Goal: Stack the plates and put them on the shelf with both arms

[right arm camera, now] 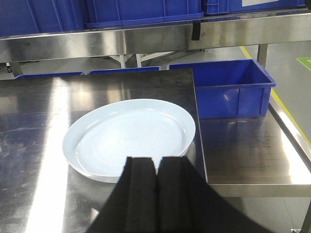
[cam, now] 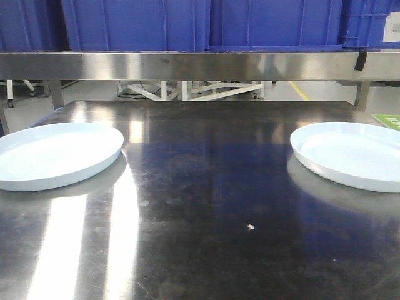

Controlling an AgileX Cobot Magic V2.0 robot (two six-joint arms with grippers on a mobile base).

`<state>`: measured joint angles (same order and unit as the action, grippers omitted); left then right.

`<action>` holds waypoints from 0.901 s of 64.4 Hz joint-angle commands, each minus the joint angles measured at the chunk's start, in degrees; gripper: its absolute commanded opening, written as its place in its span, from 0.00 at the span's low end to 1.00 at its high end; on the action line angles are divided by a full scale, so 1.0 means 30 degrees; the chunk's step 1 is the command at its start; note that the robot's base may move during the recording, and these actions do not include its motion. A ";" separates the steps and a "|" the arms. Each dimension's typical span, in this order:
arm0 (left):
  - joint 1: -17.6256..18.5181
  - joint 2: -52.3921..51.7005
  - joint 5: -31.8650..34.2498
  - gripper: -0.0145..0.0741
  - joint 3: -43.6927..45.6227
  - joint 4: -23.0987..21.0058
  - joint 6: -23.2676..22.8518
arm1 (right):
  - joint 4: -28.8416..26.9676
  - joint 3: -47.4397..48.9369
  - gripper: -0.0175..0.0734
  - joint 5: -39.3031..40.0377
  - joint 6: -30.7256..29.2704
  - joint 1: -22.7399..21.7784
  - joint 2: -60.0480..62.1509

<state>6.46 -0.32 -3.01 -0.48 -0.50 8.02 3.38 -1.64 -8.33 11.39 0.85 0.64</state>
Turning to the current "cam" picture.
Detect stainless steel shelf rail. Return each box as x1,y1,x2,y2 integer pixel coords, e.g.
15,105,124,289
1,50,399,81

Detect blue plastic crate right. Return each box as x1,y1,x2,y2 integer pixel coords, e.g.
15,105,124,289
338,0,399,49

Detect blue plastic crate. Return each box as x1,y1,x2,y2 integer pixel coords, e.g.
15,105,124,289
1,1,69,52
61,1,342,52
338,0,399,49

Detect black tape strip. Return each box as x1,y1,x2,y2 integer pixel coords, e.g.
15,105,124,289
354,51,368,71

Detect blue plastic crate left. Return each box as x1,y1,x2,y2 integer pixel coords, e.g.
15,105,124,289
1,1,69,52

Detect green floor sign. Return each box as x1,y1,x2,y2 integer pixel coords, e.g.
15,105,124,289
372,114,400,131

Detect white metal frame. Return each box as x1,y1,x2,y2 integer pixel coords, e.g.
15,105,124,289
116,80,266,101

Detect white paper label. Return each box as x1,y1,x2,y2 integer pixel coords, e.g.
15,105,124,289
382,11,400,43

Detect blue plastic crate centre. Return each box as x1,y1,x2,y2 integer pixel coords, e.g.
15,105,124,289
61,1,342,52

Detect light blue plate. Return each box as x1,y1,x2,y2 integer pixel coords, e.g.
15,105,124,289
290,122,399,193
1,122,124,191

